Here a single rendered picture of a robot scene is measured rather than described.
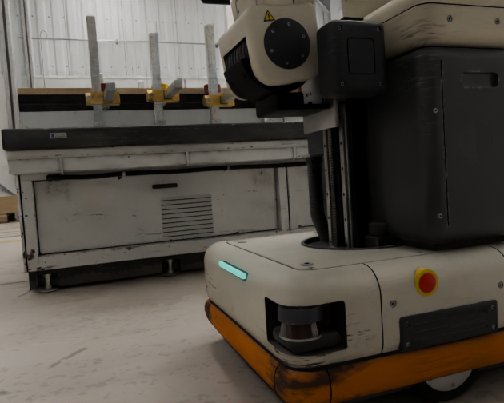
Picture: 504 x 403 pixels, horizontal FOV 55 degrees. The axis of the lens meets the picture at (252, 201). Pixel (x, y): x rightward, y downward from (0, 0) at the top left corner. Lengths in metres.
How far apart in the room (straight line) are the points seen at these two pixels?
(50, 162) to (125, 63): 7.55
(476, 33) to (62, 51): 8.80
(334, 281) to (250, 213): 1.66
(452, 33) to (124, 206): 1.70
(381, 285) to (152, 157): 1.44
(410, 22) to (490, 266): 0.50
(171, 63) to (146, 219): 7.48
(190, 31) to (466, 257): 9.20
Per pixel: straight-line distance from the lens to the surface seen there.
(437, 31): 1.05
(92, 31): 2.19
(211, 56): 2.24
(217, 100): 2.20
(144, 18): 9.85
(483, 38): 1.13
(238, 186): 2.47
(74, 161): 2.12
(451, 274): 1.00
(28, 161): 2.13
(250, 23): 1.04
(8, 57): 2.17
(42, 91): 2.35
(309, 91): 1.22
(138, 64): 9.62
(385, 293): 0.91
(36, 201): 2.35
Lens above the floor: 0.46
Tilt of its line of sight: 3 degrees down
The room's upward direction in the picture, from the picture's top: 4 degrees counter-clockwise
